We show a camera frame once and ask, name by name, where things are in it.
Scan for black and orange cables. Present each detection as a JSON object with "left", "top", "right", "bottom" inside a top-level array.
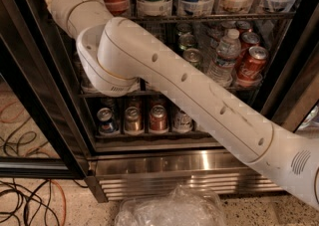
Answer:
[{"left": 0, "top": 178, "right": 89, "bottom": 226}]

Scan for blue Pepsi can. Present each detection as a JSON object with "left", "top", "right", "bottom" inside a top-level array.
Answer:
[{"left": 97, "top": 108, "right": 120, "bottom": 135}]

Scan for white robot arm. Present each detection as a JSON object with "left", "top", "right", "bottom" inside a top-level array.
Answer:
[{"left": 45, "top": 0, "right": 319, "bottom": 209}]

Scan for red can bottom shelf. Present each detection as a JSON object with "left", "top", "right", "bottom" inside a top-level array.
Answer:
[{"left": 149, "top": 105, "right": 168, "bottom": 133}]

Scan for red Coca-Cola can behind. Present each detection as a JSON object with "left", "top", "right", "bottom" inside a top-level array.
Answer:
[{"left": 235, "top": 32, "right": 260, "bottom": 69}]

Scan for glass fridge door left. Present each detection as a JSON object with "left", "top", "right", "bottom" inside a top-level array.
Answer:
[{"left": 0, "top": 41, "right": 84, "bottom": 179}]

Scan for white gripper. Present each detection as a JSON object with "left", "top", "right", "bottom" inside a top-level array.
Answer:
[{"left": 45, "top": 0, "right": 100, "bottom": 30}]

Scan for green soda can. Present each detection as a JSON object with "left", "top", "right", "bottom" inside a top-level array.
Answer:
[{"left": 182, "top": 48, "right": 202, "bottom": 70}]

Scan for red coca-cola can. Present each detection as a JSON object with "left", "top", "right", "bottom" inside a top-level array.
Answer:
[
  {"left": 236, "top": 46, "right": 268, "bottom": 87},
  {"left": 235, "top": 32, "right": 260, "bottom": 69}
]

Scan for red Coca-Cola can front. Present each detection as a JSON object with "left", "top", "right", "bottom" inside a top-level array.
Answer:
[{"left": 236, "top": 46, "right": 268, "bottom": 87}]

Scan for clear plastic bag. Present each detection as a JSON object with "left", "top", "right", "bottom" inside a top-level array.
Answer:
[{"left": 115, "top": 185, "right": 226, "bottom": 226}]

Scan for clear water bottle middle shelf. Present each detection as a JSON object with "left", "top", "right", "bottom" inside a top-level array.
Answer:
[{"left": 206, "top": 29, "right": 241, "bottom": 88}]

